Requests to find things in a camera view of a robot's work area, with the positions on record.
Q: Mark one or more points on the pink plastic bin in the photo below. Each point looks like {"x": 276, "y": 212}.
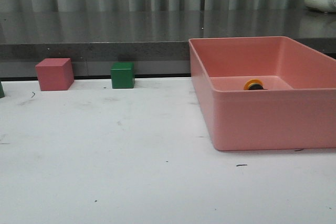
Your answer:
{"x": 296, "y": 111}

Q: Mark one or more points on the green cube block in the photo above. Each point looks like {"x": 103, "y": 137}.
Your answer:
{"x": 122, "y": 75}

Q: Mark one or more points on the green block at left edge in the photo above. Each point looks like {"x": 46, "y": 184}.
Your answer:
{"x": 1, "y": 91}

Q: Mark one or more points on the pink cube block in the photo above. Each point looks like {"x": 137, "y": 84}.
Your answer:
{"x": 55, "y": 74}

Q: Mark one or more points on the yellow push button switch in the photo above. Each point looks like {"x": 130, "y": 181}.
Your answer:
{"x": 254, "y": 84}

